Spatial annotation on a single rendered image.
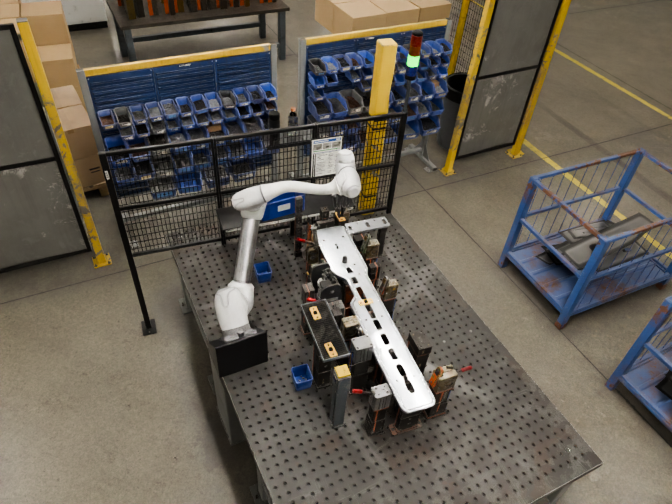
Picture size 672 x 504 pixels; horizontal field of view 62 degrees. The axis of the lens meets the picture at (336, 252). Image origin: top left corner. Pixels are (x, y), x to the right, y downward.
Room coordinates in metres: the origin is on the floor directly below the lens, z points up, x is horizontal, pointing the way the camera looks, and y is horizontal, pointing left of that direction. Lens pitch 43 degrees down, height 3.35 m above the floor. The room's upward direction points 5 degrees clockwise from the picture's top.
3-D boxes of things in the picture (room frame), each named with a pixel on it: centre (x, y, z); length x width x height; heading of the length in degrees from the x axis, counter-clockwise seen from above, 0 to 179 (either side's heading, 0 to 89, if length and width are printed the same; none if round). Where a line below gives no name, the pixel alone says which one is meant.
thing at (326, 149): (3.07, 0.12, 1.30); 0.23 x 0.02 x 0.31; 113
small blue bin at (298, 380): (1.72, 0.13, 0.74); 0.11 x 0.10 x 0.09; 23
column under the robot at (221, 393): (1.87, 0.50, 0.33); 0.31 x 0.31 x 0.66; 30
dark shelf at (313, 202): (2.84, 0.35, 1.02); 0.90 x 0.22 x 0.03; 113
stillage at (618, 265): (3.49, -2.14, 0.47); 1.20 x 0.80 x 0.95; 118
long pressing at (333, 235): (2.07, -0.21, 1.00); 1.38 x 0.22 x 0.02; 23
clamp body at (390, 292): (2.21, -0.33, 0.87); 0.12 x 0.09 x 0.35; 113
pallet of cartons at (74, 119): (4.35, 2.83, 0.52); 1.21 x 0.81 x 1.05; 34
